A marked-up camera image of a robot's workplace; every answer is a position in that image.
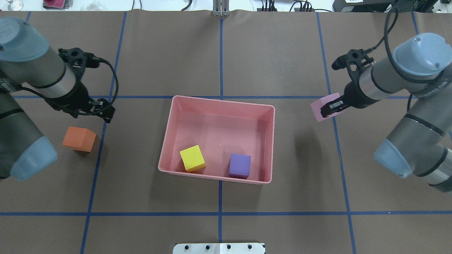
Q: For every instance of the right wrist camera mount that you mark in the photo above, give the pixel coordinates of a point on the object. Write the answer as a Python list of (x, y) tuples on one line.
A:
[(354, 60)]

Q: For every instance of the white camera mast pillar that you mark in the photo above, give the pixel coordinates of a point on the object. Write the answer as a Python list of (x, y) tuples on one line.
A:
[(220, 248)]

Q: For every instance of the purple foam block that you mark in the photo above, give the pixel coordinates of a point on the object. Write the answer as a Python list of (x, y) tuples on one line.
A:
[(239, 166)]

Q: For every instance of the pink plastic bin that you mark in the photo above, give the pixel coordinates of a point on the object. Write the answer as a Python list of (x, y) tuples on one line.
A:
[(220, 128)]

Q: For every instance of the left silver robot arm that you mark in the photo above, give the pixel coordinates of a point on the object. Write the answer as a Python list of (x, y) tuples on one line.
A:
[(28, 63)]

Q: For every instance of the black power adapter box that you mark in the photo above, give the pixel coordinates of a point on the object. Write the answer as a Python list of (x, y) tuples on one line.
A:
[(369, 6)]

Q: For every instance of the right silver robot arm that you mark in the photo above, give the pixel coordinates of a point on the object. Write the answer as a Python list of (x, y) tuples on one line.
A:
[(421, 66)]

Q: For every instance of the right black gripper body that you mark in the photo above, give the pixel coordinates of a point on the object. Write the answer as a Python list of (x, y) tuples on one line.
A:
[(354, 95)]

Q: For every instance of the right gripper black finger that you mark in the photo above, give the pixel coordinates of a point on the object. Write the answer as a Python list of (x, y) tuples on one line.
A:
[(332, 108)]

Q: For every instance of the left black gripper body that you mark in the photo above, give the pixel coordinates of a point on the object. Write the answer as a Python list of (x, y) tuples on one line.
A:
[(78, 96)]

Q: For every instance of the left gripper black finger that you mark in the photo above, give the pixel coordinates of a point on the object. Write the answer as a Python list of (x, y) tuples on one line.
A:
[(106, 112)]

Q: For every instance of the aluminium frame post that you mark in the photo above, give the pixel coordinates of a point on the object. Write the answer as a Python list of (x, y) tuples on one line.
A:
[(221, 8)]

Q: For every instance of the orange foam block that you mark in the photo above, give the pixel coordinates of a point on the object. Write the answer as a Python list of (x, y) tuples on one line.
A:
[(79, 139)]

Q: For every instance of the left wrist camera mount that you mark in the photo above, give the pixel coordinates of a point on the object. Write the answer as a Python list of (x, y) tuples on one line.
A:
[(79, 58)]

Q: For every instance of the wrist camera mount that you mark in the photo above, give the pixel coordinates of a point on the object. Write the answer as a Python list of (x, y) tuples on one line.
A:
[(79, 58), (354, 60)]

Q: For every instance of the grey pink cloth pouch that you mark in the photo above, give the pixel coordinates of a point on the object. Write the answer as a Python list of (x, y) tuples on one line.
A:
[(57, 4)]

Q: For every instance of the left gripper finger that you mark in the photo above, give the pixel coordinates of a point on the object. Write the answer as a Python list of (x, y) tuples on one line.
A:
[(99, 103)]

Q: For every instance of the yellow foam block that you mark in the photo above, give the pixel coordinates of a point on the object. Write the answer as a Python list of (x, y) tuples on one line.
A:
[(192, 159)]

